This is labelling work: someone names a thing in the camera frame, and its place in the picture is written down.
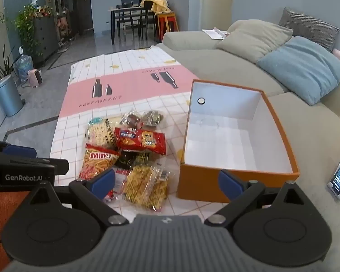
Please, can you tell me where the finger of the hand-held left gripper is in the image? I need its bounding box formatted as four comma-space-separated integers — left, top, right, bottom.
0, 137, 38, 159
8, 156, 70, 177

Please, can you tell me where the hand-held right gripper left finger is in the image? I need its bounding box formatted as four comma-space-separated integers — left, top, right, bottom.
22, 168, 129, 227

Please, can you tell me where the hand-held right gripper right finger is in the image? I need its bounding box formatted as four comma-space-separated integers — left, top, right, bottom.
204, 169, 315, 227

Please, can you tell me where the clear bag of yellow snacks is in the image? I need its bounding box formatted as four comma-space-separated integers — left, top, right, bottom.
122, 163, 170, 213

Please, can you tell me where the red bag of stick snacks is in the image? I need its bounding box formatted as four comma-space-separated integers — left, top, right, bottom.
79, 144, 120, 180

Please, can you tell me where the clear packet of brown snacks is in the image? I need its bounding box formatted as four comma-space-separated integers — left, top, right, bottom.
120, 113, 143, 129

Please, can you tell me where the clear packet of olive snacks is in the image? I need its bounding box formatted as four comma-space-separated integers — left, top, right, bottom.
142, 110, 164, 127

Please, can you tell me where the red and white snack packet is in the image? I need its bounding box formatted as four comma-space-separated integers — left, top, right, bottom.
103, 168, 131, 203

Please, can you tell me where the black snack packet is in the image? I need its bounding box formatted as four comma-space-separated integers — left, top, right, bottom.
115, 150, 151, 170

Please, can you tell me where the striped bag of white puffs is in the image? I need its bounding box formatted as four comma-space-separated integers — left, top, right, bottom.
86, 117, 118, 149

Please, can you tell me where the orange box lid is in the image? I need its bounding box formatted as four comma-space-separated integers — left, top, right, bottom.
0, 191, 29, 262

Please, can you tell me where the red cracker packet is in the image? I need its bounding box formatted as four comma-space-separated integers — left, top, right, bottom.
113, 127, 167, 156

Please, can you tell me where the blue-grey trash bin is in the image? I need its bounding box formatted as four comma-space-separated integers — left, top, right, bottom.
0, 74, 24, 117

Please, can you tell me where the pink heater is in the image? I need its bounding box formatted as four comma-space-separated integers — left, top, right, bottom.
27, 69, 44, 87

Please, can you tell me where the potted long-leaf plant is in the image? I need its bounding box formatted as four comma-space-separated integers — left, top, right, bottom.
0, 45, 17, 83

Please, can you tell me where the pink and white printed mat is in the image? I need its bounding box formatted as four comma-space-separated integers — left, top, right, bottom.
49, 46, 233, 224

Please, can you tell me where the white phone stand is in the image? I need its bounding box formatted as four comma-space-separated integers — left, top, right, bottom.
328, 185, 340, 201

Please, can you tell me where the dark grey cabinet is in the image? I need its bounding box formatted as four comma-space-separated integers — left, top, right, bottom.
32, 14, 60, 63

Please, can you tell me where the beige sofa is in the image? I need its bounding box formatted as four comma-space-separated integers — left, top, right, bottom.
156, 20, 340, 272

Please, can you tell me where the leafy trailing plant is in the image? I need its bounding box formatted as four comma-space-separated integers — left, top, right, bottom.
14, 2, 44, 58

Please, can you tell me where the cluttered rack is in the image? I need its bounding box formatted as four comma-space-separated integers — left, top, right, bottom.
55, 8, 75, 46

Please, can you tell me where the blue cushion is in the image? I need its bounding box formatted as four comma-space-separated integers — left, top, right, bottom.
256, 36, 340, 106

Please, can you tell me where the beige cushion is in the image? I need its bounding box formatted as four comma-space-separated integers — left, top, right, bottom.
215, 19, 293, 64

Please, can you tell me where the magazine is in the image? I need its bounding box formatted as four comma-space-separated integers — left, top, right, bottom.
202, 27, 231, 40

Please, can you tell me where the dark wooden door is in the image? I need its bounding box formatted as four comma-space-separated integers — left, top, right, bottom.
72, 0, 95, 35

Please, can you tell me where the dark dining chair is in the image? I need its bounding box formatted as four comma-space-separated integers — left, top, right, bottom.
116, 4, 135, 38
138, 0, 157, 41

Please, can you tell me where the red stool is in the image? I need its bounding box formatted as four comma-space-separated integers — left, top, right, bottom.
157, 13, 180, 43

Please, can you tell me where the dark dining table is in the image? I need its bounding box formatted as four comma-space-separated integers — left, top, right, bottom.
108, 6, 157, 45

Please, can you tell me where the grey checked cushion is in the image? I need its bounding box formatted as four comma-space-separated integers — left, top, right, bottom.
278, 7, 340, 53

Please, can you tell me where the yellow cloth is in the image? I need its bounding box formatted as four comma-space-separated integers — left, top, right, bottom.
140, 0, 172, 15

